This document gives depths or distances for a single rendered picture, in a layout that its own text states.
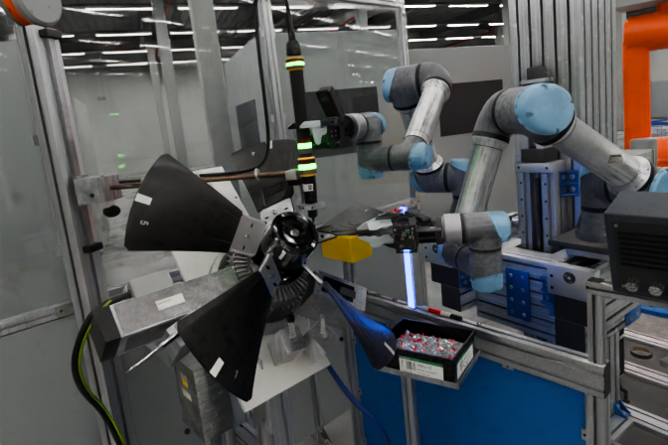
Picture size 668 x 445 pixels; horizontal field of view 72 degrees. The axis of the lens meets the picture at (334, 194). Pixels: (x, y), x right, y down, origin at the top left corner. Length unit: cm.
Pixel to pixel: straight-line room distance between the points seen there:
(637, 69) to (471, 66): 154
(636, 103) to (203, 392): 441
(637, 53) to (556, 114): 382
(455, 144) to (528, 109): 411
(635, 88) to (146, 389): 447
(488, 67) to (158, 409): 470
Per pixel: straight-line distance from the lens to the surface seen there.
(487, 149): 126
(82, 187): 144
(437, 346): 130
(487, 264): 115
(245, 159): 131
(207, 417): 147
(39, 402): 178
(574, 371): 129
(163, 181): 109
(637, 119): 502
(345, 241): 158
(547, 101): 115
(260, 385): 120
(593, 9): 182
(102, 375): 162
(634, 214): 105
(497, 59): 565
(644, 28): 491
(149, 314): 107
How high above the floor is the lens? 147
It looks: 9 degrees down
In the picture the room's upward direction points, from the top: 6 degrees counter-clockwise
